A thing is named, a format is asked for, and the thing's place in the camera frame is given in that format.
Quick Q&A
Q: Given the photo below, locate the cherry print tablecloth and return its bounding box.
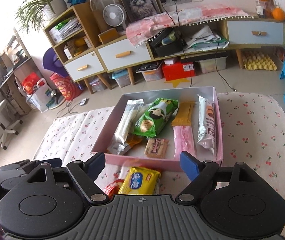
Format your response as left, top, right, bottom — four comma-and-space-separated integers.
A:
33, 92, 285, 240

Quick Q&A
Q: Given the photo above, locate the red shoe box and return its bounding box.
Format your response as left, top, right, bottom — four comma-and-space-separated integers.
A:
162, 61, 196, 81

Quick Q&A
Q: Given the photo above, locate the potted green plant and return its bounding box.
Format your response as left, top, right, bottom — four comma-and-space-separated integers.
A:
16, 0, 69, 32

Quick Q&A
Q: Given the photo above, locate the red snack pack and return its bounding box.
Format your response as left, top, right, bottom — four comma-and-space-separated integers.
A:
103, 179, 124, 200

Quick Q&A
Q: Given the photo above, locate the black power cable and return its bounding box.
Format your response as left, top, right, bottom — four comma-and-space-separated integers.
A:
161, 0, 238, 93

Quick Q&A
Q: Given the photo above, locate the clear storage bin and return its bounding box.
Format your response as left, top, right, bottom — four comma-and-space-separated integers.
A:
135, 61, 164, 82

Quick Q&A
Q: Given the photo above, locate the yellow star floor sticker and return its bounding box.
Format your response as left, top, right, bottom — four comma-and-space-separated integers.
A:
165, 78, 190, 88

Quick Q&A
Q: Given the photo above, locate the pink cherry cloth cover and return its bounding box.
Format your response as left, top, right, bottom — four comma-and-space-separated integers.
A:
126, 4, 251, 47

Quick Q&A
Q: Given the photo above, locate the pink cardboard box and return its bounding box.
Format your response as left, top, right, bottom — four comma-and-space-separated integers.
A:
91, 86, 224, 172

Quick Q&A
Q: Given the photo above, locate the red round drum bag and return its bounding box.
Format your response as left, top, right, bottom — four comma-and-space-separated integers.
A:
50, 73, 82, 101

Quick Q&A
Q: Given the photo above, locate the gold bar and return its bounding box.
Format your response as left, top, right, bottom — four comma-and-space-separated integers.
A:
171, 101, 195, 127

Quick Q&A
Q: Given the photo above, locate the yellow chip bag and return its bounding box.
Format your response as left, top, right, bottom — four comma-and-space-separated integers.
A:
118, 167, 161, 195

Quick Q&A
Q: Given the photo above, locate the purple hat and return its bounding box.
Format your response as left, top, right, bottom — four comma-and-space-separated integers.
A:
43, 48, 69, 77

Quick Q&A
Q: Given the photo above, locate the red gift bag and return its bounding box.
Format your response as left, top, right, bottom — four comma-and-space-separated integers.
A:
22, 72, 40, 95

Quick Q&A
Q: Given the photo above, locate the pink wafer pack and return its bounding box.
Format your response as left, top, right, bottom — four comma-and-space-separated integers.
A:
172, 126, 196, 160

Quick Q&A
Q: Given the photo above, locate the stack of papers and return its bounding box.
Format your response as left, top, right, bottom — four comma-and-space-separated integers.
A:
184, 25, 229, 51

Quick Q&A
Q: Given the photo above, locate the white shopping bag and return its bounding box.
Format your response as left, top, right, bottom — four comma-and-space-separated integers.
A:
27, 78, 54, 113

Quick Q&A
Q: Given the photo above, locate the lower orange fruit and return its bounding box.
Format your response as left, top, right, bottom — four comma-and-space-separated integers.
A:
272, 7, 285, 21

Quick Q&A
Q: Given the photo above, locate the clear white rice cracker pack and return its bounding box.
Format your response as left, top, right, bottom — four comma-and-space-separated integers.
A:
114, 99, 144, 145

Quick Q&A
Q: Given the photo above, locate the white desk fan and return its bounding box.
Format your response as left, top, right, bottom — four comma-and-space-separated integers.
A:
89, 0, 127, 30

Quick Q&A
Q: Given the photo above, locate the green cartoon snack pack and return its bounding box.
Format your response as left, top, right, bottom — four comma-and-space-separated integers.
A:
132, 98, 179, 138

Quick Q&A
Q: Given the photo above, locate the orange white snack pack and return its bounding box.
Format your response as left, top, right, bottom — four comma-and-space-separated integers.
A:
107, 134, 143, 155

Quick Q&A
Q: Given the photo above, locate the small brown cracker pack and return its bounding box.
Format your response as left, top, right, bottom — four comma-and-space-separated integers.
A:
144, 138, 169, 159

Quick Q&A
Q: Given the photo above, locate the wooden TV cabinet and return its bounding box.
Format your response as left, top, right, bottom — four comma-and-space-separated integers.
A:
44, 3, 285, 82

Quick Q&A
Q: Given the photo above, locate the black open case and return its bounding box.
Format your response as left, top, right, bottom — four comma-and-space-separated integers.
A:
150, 27, 187, 57

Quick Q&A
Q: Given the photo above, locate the white jam cookie pack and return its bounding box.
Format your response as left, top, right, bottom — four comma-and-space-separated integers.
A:
197, 95, 216, 155

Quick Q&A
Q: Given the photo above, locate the yellow egg tray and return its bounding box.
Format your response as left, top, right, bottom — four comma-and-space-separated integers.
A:
241, 51, 277, 71

